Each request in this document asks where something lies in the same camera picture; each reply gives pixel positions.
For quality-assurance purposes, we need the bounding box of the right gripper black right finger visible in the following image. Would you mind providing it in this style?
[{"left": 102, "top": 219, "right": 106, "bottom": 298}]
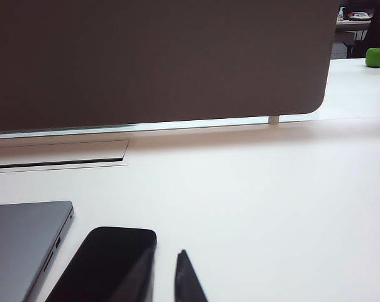
[{"left": 174, "top": 250, "right": 209, "bottom": 302}]

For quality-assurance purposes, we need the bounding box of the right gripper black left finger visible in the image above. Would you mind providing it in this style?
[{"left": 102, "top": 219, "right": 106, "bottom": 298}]
[{"left": 126, "top": 248, "right": 156, "bottom": 302}]

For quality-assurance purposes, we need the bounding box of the silver Dell laptop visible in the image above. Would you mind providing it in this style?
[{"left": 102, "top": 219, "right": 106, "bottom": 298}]
[{"left": 0, "top": 200, "right": 75, "bottom": 302}]

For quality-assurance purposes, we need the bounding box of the brown desk divider panel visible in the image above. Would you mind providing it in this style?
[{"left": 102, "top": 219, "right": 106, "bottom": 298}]
[{"left": 0, "top": 0, "right": 341, "bottom": 135}]

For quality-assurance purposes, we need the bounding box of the green apple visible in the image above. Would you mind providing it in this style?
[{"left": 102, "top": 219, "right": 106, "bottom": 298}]
[{"left": 365, "top": 47, "right": 380, "bottom": 68}]

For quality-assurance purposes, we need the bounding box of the grey background desk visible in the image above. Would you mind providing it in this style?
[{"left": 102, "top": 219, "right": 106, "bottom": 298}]
[{"left": 333, "top": 11, "right": 373, "bottom": 59}]

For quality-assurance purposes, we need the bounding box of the black office chair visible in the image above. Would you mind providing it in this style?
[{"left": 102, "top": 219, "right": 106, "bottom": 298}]
[{"left": 355, "top": 0, "right": 380, "bottom": 59}]

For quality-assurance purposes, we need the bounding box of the white desk cable flap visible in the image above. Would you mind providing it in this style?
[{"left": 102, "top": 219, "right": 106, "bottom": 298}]
[{"left": 0, "top": 139, "right": 130, "bottom": 174}]

